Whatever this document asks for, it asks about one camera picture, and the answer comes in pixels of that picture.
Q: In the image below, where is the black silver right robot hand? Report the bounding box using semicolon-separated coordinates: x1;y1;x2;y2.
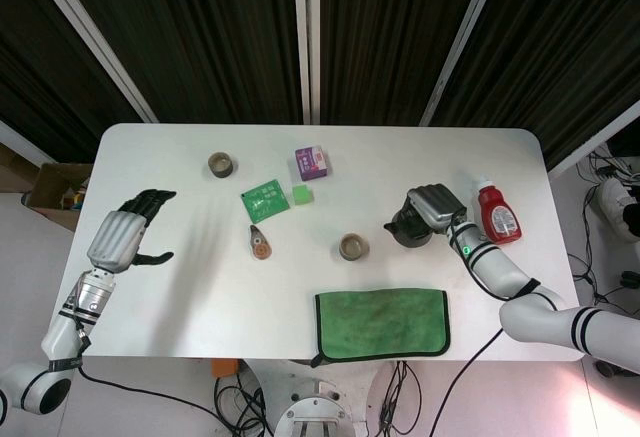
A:
404;183;469;233

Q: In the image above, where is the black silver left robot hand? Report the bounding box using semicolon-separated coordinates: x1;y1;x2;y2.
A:
86;188;177;274

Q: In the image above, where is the black teapot with handle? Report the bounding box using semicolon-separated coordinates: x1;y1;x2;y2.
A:
383;200;437;250

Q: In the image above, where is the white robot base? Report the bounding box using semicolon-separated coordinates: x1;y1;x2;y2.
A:
244;356;386;437

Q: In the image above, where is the dark cup beige inside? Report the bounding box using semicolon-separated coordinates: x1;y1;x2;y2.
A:
207;152;237;179
338;232;371;262

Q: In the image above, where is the red squeeze bottle white cap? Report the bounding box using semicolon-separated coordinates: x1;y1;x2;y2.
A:
472;175;524;245

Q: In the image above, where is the brown cardboard box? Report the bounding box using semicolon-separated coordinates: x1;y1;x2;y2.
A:
22;161;94;232

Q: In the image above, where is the green black-edged microfiber cloth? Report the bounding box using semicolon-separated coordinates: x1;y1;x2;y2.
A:
309;287;451;369

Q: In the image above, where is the purple cardboard box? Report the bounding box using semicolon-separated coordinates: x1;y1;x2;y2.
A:
293;145;331;182

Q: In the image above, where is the orange correction tape dispenser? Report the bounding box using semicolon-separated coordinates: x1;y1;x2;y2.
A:
248;224;274;260

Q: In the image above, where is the green tea sachet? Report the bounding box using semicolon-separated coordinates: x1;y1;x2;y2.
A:
240;176;292;223

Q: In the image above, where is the orange block under table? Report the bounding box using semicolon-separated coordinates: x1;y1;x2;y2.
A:
210;358;242;379

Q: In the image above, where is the dark pleated curtain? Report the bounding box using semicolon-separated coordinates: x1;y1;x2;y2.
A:
0;0;640;173

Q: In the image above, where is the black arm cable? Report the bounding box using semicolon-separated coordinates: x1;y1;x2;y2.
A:
424;326;504;437
74;354;274;437

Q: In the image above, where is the white slanted frame post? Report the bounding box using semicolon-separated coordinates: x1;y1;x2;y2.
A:
547;101;640;178
418;0;509;127
19;0;160;124

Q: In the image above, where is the black hanging cable bundle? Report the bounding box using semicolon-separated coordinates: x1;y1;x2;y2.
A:
380;359;424;437

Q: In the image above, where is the black tangled floor cable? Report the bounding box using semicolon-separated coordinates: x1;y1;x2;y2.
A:
213;376;269;437

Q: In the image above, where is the white upright frame post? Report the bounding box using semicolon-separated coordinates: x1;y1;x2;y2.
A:
292;0;322;126

